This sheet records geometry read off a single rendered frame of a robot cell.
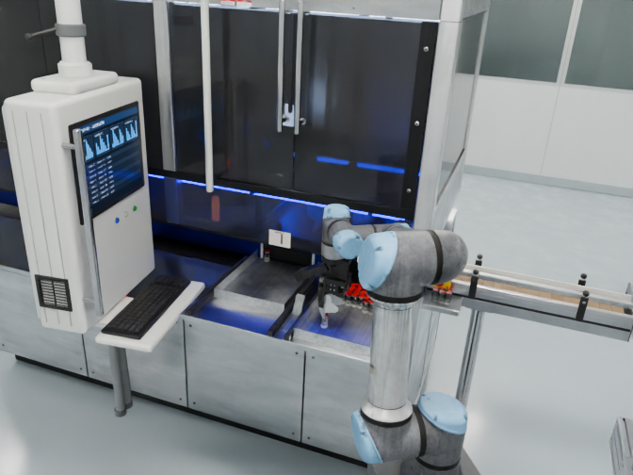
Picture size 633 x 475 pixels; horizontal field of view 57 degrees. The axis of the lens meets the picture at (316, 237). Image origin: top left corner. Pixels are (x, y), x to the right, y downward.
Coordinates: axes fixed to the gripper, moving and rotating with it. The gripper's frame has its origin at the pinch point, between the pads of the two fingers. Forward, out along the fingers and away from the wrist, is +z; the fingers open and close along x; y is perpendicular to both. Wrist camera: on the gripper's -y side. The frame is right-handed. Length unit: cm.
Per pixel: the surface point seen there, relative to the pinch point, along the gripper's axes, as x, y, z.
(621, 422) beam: 38, 98, 40
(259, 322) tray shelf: -3.2, -20.2, 7.4
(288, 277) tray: 28.6, -23.2, 7.1
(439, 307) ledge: 31.1, 32.1, 7.4
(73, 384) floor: 33, -137, 95
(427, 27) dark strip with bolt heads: 31, 16, -83
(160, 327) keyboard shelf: -9, -54, 15
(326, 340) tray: -6.5, 3.6, 5.4
